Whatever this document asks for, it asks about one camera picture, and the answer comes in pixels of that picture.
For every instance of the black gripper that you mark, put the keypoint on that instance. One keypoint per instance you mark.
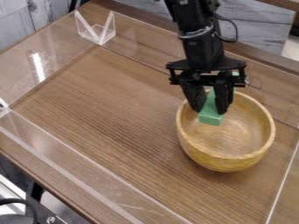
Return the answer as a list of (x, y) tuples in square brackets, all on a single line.
[(207, 68)]

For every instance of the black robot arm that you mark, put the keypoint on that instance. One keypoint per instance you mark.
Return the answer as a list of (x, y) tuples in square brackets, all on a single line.
[(194, 14)]

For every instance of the clear acrylic corner bracket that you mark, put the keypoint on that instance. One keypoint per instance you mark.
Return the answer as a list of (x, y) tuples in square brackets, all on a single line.
[(97, 33)]

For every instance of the black table leg bracket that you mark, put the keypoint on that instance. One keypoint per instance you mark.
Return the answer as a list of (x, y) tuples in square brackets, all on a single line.
[(46, 216)]

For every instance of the green rectangular block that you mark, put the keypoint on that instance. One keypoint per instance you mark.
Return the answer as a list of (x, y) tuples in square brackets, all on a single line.
[(209, 114)]

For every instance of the brown wooden bowl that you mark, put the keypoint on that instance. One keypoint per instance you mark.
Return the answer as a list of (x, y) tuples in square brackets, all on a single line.
[(234, 146)]

